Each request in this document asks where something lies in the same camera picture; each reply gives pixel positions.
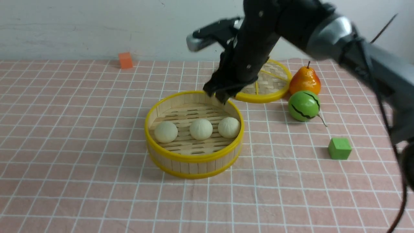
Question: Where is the yellow rimmed bamboo steamer lid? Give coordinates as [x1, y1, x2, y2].
[235, 59, 292, 104]

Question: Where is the green toy watermelon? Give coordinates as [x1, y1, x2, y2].
[288, 90, 327, 127]

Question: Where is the orange cube block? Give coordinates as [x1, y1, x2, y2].
[118, 52, 134, 69]

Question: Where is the yellow rimmed bamboo steamer tray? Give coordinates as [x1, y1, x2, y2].
[144, 91, 245, 179]

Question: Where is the green cube block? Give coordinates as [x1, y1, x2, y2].
[328, 137, 352, 160]

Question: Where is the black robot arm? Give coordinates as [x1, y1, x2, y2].
[187, 0, 414, 188]

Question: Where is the black cable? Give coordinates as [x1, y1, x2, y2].
[336, 13, 411, 233]

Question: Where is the pink grid tablecloth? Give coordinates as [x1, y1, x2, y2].
[0, 60, 402, 233]

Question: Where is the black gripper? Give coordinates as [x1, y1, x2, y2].
[203, 0, 291, 105]

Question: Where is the white bun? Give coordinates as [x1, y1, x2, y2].
[217, 117, 241, 139]
[189, 118, 213, 140]
[154, 121, 178, 143]

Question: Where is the orange toy pear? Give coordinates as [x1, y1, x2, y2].
[289, 61, 322, 95]

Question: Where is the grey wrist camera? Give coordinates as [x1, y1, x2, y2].
[186, 17, 244, 52]

